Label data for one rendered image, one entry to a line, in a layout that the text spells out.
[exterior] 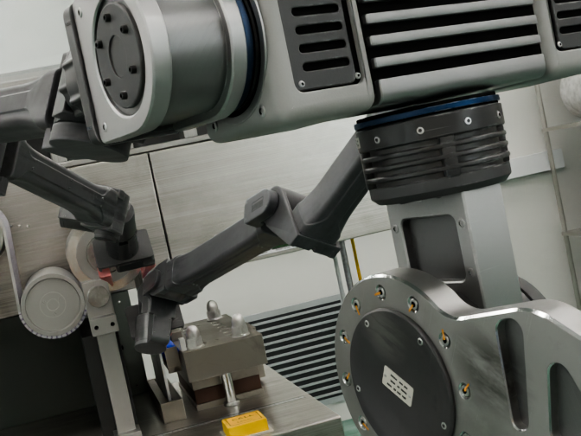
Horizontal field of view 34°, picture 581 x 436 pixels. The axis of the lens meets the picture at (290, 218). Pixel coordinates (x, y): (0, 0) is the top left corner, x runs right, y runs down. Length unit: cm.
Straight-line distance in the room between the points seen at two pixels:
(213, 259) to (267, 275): 313
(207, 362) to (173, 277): 30
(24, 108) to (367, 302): 40
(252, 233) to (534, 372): 78
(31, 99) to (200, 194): 127
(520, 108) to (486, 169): 431
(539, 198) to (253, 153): 307
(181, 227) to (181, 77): 153
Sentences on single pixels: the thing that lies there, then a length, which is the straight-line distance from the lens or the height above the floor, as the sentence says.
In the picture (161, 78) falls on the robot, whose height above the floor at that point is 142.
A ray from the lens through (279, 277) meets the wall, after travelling 469.
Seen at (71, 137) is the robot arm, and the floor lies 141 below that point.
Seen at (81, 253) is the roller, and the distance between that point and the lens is 189.
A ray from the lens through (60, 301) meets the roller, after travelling 190.
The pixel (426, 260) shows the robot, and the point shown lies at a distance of 92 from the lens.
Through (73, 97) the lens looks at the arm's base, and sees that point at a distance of 85.
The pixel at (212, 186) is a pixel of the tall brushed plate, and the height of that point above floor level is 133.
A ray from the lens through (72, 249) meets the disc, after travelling 190.
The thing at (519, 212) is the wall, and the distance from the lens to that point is 513.
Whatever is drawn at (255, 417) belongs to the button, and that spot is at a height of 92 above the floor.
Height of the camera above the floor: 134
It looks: 3 degrees down
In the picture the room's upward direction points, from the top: 12 degrees counter-clockwise
